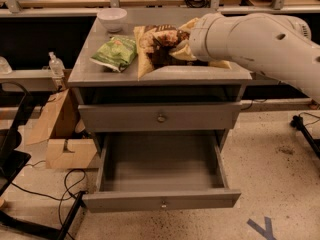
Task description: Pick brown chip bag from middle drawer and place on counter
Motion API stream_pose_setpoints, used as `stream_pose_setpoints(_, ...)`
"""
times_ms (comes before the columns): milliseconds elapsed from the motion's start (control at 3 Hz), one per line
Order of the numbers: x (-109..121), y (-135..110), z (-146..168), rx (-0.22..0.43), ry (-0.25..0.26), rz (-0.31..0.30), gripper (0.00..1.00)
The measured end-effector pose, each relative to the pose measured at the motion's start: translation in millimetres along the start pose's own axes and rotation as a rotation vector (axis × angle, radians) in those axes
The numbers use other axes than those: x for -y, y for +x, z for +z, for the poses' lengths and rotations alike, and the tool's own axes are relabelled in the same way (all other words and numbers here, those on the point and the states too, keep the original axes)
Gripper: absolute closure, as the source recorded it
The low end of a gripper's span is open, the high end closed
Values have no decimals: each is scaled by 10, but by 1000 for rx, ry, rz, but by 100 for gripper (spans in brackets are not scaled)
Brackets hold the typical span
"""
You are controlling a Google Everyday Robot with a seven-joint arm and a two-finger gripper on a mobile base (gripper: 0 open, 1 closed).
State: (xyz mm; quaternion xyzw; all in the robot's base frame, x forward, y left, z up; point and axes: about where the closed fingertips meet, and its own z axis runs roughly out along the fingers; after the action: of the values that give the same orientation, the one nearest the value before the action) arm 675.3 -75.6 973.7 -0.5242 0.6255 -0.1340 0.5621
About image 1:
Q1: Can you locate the black floor cable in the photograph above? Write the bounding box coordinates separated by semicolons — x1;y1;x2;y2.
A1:
11;159;88;240

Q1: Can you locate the brown chip bag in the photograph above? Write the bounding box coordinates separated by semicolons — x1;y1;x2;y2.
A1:
134;18;231;78

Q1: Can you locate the grey drawer cabinet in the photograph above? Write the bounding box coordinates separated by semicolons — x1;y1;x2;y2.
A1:
68;22;251;212

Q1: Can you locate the closed grey top drawer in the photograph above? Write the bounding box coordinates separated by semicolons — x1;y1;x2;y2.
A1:
78;102;241;132

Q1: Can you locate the cardboard box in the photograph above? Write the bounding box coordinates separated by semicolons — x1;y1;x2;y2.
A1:
25;68;98;170

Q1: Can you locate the clear plastic bottle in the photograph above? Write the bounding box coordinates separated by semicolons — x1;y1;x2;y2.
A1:
49;52;65;77

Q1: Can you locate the green chip bag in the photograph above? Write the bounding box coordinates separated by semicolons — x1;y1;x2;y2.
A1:
90;35;137;73

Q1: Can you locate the open grey middle drawer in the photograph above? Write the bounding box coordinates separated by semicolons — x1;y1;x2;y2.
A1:
84;131;241;212

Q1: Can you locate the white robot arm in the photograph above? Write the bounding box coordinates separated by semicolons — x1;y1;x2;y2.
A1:
188;13;320;102

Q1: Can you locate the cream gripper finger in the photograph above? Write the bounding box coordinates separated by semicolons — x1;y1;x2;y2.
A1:
169;44;197;61

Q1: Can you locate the black stand frame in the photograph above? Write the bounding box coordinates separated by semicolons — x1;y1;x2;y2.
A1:
0;82;85;240

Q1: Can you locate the white bowl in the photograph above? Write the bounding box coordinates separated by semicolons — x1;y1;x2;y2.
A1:
97;8;127;33

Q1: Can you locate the black tripod leg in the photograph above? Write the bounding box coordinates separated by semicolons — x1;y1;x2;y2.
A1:
290;115;320;159

